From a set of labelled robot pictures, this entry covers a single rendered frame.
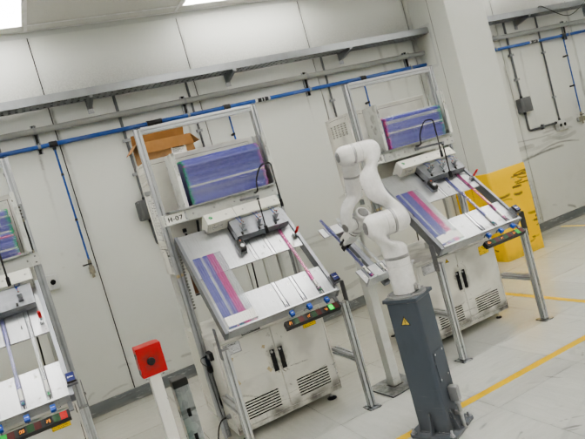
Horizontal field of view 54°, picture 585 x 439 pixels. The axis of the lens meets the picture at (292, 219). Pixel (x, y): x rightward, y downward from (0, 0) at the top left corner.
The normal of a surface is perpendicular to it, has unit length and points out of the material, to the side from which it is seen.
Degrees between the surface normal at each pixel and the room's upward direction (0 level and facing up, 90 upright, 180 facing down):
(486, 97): 90
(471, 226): 44
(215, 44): 90
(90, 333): 90
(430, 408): 90
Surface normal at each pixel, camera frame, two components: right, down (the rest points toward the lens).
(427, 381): -0.60, 0.23
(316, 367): 0.42, -0.04
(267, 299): 0.12, -0.69
